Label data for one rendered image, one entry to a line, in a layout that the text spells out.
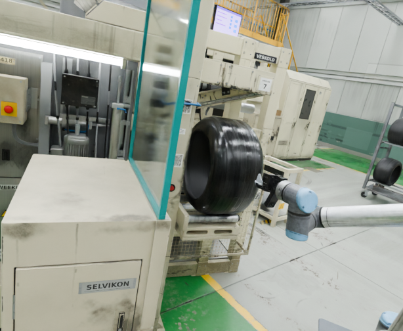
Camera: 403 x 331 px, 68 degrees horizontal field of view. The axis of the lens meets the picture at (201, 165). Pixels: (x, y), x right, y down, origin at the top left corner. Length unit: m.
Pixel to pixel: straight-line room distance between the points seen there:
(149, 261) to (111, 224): 0.17
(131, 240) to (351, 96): 12.88
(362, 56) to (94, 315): 13.19
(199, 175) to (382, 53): 11.77
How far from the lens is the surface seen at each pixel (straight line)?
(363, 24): 13.95
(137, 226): 0.82
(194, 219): 1.70
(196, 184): 2.01
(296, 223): 1.26
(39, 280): 0.88
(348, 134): 13.24
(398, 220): 1.28
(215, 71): 1.88
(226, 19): 5.61
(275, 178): 1.39
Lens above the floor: 1.64
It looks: 15 degrees down
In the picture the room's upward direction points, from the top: 11 degrees clockwise
